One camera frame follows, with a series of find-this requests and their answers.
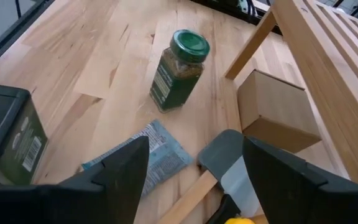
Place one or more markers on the blue foil packet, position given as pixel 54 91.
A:
pixel 166 155

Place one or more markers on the wooden slatted shelf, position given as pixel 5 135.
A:
pixel 337 62

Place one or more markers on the brown cardboard box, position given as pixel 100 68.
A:
pixel 275 109

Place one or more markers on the green-lid spice jar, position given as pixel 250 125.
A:
pixel 179 77

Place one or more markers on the yellow lemon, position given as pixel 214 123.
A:
pixel 239 221

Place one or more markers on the small black box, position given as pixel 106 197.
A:
pixel 11 130

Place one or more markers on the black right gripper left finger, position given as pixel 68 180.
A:
pixel 73 202

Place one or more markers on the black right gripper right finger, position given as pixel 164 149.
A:
pixel 306 196

